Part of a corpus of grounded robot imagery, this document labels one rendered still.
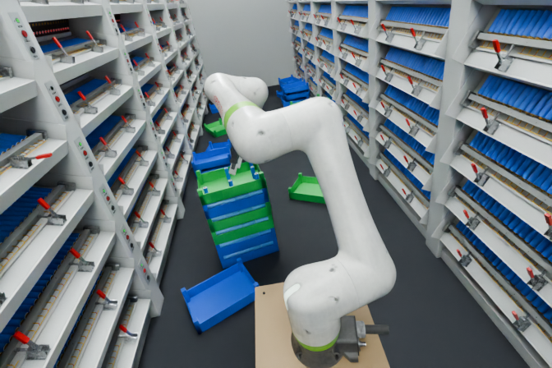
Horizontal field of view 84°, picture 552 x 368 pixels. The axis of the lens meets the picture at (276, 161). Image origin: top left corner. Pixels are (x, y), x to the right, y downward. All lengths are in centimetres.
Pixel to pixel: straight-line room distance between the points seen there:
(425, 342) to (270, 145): 97
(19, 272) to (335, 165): 79
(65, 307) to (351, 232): 80
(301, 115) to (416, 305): 99
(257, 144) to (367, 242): 35
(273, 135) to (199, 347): 99
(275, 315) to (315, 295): 30
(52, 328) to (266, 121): 77
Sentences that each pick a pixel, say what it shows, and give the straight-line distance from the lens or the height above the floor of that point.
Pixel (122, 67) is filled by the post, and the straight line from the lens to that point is 177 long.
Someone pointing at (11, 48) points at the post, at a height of 115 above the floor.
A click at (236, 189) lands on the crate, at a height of 44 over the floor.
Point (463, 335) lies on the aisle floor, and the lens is 143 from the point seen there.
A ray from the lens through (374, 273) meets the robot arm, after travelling 80.
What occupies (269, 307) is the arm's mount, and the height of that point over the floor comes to 33.
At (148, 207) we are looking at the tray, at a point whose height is 32.
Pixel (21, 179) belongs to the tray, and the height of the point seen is 87.
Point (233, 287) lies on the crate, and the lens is 156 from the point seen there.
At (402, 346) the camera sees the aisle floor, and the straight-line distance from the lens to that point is 136.
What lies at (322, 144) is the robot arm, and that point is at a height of 84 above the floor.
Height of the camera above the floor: 117
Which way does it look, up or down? 28 degrees down
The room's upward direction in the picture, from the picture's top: 10 degrees counter-clockwise
